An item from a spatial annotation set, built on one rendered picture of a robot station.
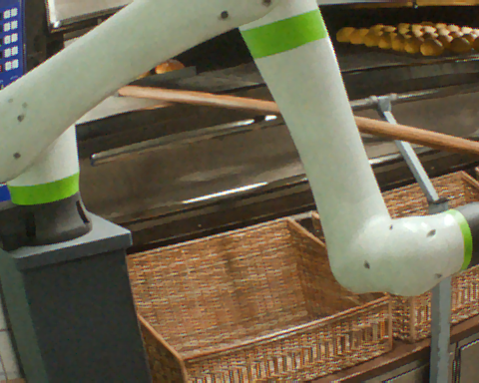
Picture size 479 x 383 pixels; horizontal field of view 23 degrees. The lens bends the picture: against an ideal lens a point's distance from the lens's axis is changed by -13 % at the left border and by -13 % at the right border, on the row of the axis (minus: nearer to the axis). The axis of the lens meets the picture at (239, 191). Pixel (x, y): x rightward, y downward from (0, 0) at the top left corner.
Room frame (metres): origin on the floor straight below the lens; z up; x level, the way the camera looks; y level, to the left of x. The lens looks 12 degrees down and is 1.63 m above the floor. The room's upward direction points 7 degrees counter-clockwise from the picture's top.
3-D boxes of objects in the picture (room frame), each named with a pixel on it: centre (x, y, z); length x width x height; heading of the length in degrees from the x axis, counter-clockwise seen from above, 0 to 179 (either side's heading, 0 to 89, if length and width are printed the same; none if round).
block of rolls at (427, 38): (3.97, -0.71, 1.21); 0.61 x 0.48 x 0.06; 25
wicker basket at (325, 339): (2.83, 0.03, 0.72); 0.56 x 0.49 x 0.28; 117
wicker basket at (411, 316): (3.09, -0.52, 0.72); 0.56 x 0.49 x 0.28; 116
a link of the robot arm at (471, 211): (1.65, -0.32, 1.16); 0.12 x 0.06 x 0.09; 26
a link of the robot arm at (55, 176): (1.80, 0.30, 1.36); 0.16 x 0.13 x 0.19; 167
